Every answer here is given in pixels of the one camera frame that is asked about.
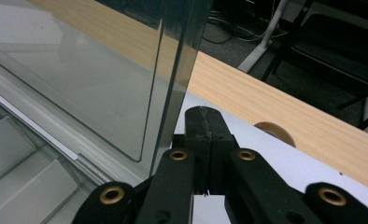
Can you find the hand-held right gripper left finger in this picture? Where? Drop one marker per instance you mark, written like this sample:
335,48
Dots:
200,140

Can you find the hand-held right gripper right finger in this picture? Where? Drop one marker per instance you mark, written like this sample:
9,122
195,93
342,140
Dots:
219,146

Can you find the grey clear plastic compartment box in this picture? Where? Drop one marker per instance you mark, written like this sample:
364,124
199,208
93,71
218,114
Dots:
79,81

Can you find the wooden table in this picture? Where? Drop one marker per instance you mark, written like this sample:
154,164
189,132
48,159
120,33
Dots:
266,102

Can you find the wooden desk with white legs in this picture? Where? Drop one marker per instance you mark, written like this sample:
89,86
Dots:
263,46

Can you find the black chair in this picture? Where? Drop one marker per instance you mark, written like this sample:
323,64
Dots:
331,37

